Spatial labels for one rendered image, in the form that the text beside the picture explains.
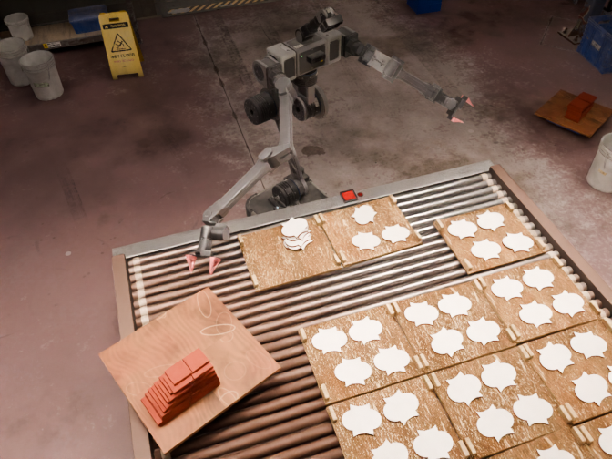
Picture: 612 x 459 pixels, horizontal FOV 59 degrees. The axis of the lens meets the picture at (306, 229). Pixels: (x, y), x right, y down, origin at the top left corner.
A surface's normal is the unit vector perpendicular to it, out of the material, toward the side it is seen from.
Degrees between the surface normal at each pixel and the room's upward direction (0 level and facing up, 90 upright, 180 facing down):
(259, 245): 0
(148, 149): 0
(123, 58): 78
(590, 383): 0
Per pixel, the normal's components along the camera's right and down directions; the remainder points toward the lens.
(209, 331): -0.01, -0.69
